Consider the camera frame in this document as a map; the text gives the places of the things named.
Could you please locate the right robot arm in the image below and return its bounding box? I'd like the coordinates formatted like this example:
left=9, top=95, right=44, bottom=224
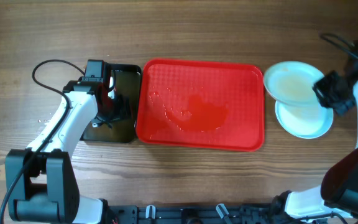
left=264, top=33, right=358, bottom=223

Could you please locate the light blue plate front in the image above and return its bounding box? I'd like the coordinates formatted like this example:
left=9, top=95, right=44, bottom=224
left=275, top=101, right=334, bottom=139

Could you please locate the black rectangular water tray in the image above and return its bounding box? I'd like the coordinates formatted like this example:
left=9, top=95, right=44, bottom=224
left=80, top=64, right=142, bottom=143

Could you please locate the light blue plate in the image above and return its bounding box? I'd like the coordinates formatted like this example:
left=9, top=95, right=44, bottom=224
left=275, top=101, right=334, bottom=139
left=264, top=61, right=324, bottom=106

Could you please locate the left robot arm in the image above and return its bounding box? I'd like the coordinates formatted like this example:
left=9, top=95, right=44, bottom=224
left=0, top=60, right=141, bottom=223

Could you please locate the red plastic tray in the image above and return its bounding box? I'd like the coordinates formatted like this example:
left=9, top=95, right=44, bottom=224
left=135, top=58, right=265, bottom=152

